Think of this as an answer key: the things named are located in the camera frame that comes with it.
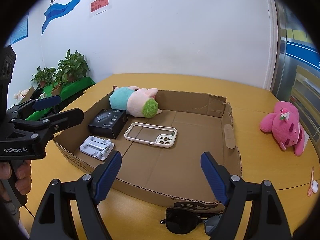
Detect brown cardboard box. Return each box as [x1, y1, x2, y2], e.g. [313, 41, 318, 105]
[53, 90, 243, 213]

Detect green cloth covered table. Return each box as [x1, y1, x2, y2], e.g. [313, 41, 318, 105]
[27, 76, 95, 121]

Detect teal pink plush pig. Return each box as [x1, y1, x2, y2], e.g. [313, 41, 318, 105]
[109, 86, 162, 119]

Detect person left hand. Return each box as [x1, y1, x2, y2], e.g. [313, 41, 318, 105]
[1, 160, 31, 195]

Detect small white object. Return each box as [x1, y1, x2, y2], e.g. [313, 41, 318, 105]
[311, 180, 319, 194]

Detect pink plush bear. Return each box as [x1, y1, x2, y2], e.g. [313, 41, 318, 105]
[259, 101, 309, 156]

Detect pink pen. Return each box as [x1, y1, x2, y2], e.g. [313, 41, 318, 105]
[307, 167, 314, 197]

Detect white folding phone stand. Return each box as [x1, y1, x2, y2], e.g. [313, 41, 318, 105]
[80, 135, 114, 161]

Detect black charger box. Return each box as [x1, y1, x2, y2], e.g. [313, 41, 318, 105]
[88, 109, 127, 139]

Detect clear white phone case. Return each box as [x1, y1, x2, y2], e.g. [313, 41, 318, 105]
[124, 122, 177, 148]

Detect green potted plant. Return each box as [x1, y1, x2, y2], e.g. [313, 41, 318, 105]
[54, 49, 89, 84]
[30, 67, 56, 88]

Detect red wall notice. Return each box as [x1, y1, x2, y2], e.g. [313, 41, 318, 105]
[89, 0, 112, 17]

